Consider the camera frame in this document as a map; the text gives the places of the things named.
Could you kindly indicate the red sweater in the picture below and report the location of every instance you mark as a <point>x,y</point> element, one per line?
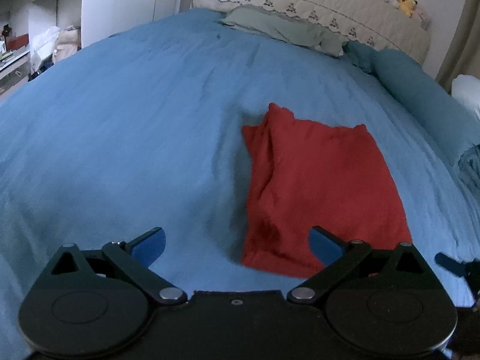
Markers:
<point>306,174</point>

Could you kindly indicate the teal rolled blanket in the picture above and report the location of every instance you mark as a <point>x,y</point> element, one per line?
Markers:
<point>450,124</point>

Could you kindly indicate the yellow plush toy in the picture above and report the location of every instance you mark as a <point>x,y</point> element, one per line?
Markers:
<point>407,7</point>

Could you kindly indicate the cream padded headboard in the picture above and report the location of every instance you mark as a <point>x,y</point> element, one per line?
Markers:
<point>375,23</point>

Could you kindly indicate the white pillow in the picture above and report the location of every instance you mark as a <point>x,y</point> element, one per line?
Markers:
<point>466,90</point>

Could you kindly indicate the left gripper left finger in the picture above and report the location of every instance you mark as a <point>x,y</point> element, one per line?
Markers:
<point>88,301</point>

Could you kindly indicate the white shelf unit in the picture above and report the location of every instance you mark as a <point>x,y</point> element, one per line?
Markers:
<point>26,24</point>

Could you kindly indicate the blue bed sheet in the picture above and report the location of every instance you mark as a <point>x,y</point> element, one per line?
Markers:
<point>143,130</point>

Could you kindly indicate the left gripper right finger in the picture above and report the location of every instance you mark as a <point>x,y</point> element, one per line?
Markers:
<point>375,302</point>

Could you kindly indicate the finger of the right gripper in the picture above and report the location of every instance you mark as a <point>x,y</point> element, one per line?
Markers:
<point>451,265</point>

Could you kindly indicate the green pillow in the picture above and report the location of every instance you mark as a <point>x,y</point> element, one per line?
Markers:
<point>293,31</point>

